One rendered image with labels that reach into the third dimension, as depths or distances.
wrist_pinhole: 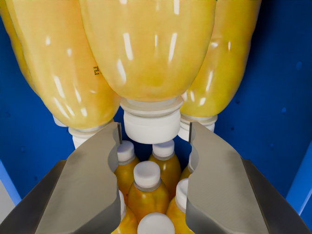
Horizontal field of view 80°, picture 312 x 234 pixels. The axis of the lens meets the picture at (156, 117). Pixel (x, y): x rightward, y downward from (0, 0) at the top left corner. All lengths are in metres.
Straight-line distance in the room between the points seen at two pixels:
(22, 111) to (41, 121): 0.03
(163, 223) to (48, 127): 0.18
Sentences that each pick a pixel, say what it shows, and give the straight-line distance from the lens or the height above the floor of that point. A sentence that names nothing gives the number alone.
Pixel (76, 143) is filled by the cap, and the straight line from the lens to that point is 0.18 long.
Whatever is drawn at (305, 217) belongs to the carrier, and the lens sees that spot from 0.67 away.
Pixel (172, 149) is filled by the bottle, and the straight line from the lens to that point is 0.33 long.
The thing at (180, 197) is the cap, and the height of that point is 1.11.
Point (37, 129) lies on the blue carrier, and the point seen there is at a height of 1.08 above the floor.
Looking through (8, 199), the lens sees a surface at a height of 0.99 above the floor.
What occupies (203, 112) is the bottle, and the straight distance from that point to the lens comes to 0.16.
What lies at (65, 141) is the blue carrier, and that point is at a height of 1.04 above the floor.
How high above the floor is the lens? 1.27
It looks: 62 degrees down
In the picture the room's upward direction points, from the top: 178 degrees counter-clockwise
